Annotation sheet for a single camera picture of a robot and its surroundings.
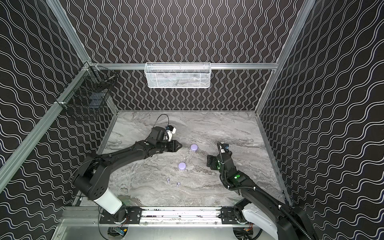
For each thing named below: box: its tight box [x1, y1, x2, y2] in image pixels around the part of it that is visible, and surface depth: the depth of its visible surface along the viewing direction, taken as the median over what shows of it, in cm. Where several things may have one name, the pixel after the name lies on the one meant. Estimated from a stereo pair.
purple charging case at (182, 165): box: [178, 162, 187, 170], surface depth 92 cm
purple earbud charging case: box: [190, 143, 199, 151], surface depth 100 cm
